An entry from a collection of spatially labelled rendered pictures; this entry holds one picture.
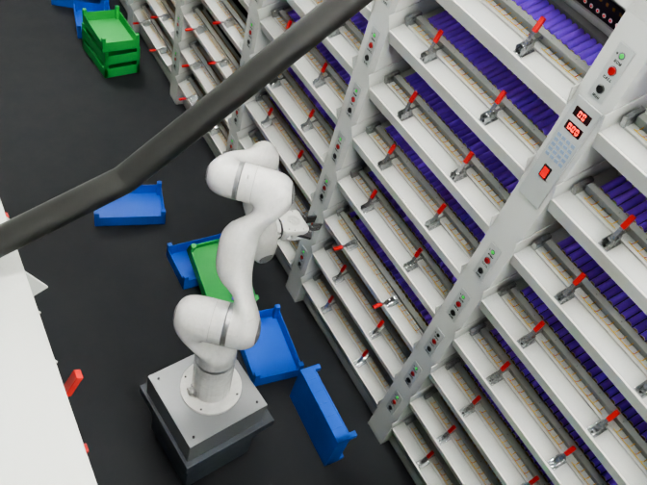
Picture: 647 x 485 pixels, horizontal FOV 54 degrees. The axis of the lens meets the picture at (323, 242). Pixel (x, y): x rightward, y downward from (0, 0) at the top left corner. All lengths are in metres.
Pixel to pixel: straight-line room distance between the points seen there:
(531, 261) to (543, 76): 0.45
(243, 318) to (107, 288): 1.15
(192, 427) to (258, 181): 0.80
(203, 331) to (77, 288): 1.12
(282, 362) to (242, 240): 1.06
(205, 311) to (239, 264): 0.16
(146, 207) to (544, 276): 1.93
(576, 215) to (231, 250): 0.83
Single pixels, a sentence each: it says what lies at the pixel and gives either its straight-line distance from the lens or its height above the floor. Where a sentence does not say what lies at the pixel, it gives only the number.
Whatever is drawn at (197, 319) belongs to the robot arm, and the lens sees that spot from 1.71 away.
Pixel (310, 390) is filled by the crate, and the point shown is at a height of 0.20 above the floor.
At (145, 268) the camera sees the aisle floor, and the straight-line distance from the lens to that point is 2.82.
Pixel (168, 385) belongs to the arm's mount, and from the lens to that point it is 2.08.
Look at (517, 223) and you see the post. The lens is 1.65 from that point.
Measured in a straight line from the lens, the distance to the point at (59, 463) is 0.52.
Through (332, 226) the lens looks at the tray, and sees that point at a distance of 2.37.
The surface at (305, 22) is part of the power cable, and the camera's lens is 0.55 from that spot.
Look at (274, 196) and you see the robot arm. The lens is 1.60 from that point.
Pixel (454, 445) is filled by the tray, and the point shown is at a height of 0.35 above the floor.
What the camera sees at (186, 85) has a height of 0.15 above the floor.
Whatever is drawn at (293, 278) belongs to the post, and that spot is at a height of 0.10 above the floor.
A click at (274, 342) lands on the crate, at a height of 0.00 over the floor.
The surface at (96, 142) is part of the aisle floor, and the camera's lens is 3.37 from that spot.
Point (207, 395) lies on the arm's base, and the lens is 2.00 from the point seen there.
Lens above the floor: 2.20
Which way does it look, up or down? 46 degrees down
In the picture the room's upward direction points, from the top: 20 degrees clockwise
